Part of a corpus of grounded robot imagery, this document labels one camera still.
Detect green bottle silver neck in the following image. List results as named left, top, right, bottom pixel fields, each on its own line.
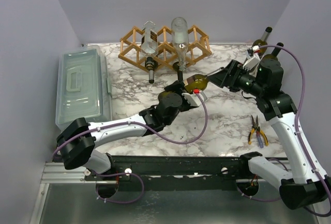
left=183, top=73, right=210, bottom=94

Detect green wine bottle brown label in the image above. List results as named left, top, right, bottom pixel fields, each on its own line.
left=145, top=56, right=158, bottom=84

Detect tall green bottle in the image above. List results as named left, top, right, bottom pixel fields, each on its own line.
left=252, top=26, right=273, bottom=57

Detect clear square glass bottle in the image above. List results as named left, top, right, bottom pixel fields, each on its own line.
left=141, top=21, right=158, bottom=57

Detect clear round glass bottle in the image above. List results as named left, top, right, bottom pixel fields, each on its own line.
left=171, top=17, right=189, bottom=71

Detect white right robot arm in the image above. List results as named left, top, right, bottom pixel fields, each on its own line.
left=207, top=59, right=330, bottom=210

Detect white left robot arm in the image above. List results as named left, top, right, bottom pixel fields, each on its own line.
left=56, top=82, right=206, bottom=180

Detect green bottle in rack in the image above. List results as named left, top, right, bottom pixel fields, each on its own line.
left=172, top=62, right=184, bottom=82

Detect wooden lattice wine rack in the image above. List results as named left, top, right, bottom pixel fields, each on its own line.
left=118, top=25, right=212, bottom=71

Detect translucent plastic storage box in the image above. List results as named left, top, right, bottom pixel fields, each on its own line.
left=55, top=45, right=112, bottom=131

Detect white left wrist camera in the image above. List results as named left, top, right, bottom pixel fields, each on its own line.
left=182, top=89, right=207, bottom=107

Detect yellow handled pliers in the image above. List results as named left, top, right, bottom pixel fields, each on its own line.
left=248, top=115, right=269, bottom=148

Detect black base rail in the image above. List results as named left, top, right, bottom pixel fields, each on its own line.
left=85, top=152, right=259, bottom=191

